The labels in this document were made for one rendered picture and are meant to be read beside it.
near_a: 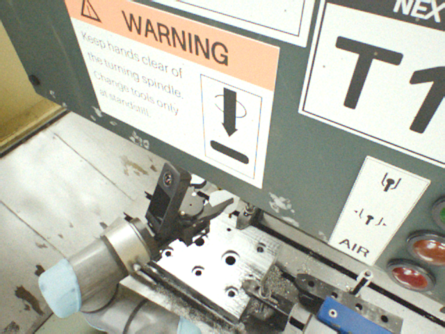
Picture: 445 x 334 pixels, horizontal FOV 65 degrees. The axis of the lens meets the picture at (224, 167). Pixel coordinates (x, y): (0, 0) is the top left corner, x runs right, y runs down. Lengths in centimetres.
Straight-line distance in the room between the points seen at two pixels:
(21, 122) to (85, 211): 42
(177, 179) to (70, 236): 95
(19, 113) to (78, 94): 121
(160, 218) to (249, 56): 41
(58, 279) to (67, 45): 35
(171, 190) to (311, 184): 33
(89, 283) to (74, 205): 92
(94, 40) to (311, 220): 19
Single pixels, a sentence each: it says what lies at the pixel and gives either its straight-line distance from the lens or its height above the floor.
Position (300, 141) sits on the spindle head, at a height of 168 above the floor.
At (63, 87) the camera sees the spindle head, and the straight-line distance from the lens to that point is 35.
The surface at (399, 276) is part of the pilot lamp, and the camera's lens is 24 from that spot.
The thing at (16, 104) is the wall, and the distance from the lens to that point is 152.
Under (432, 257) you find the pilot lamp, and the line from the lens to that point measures 22.
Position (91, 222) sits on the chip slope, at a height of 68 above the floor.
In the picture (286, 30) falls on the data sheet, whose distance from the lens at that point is 17.
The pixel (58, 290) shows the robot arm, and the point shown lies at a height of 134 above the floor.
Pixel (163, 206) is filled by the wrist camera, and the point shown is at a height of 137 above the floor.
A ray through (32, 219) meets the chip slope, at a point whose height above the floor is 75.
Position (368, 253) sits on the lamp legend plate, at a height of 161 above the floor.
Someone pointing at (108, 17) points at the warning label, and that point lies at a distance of 25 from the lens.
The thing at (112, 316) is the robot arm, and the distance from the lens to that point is 63.
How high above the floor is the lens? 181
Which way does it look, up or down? 48 degrees down
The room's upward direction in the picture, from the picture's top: straight up
